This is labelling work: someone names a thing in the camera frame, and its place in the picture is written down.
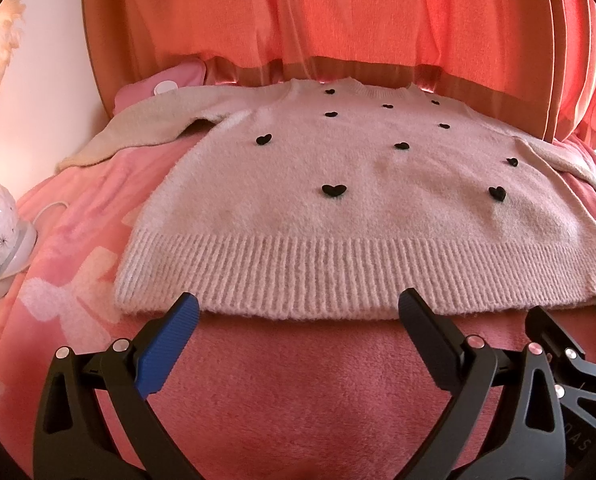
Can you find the pink pillow white dot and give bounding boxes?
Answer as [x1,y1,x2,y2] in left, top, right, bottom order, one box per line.
[112,58,207,115]

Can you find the pink bow-print blanket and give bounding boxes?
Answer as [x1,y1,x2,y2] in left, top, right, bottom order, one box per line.
[0,128,596,479]

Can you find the orange red curtain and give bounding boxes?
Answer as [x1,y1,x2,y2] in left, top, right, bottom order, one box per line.
[82,0,596,148]

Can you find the pink knit sweater black hearts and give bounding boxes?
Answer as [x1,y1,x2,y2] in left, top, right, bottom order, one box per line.
[64,79,596,320]

